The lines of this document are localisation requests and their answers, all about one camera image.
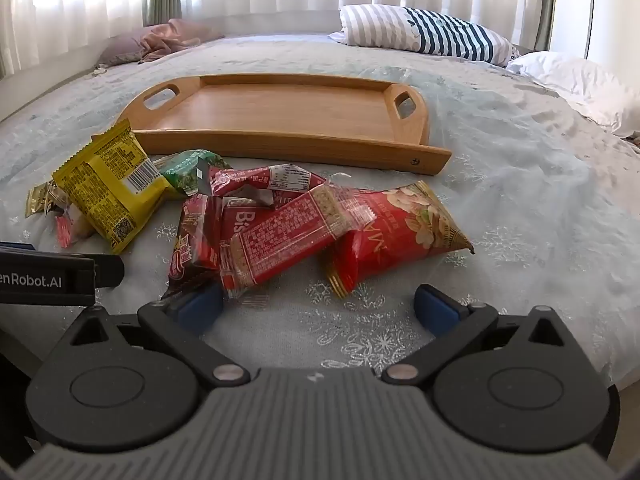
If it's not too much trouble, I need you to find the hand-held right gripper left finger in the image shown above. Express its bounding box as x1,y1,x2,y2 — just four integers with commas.
47,284,251,390

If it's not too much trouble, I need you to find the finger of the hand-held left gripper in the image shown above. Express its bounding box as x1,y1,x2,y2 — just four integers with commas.
93,255,125,289

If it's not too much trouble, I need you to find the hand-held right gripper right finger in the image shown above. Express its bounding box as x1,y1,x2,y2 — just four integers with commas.
381,284,591,387

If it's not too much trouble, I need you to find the pink and white candy packet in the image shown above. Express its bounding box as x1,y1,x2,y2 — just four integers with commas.
54,212,77,249

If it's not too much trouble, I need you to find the small white pink candy packet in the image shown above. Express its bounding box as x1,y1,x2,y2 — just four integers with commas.
65,204,97,239

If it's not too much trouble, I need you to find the dark red snack packet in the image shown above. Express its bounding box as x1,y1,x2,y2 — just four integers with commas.
167,194,224,302

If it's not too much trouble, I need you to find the gold snack packet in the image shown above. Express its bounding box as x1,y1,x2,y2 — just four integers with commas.
25,182,66,219

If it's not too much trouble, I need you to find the red nut bag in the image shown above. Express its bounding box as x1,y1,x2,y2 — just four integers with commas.
324,182,477,300

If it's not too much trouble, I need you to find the yellow snack packet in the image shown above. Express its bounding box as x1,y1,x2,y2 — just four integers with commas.
52,119,176,255

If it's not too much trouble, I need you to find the red biscuit packet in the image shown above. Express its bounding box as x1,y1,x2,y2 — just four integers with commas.
220,197,281,257

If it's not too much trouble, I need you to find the red and beige cracker packet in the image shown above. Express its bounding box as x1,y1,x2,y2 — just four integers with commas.
219,184,373,302

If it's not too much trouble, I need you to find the green snack packet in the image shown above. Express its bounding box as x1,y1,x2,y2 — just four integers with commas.
152,149,233,198

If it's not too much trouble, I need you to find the long red snack packet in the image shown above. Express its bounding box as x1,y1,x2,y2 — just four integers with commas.
207,164,328,208

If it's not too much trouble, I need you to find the wooden tray with handles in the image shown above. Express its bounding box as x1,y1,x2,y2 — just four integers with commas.
114,72,453,177

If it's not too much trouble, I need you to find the purple pillow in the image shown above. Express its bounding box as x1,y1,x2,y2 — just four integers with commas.
97,35,151,67

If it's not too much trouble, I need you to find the pink crumpled cloth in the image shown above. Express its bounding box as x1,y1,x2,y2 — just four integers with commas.
137,18,226,64

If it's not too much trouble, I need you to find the white pillow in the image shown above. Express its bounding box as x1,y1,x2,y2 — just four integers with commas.
506,51,640,139

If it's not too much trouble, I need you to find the striped pillow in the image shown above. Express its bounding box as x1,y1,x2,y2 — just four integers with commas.
327,4,521,66

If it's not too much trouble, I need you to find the thin grey pole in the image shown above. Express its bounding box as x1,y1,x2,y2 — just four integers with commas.
584,0,597,61

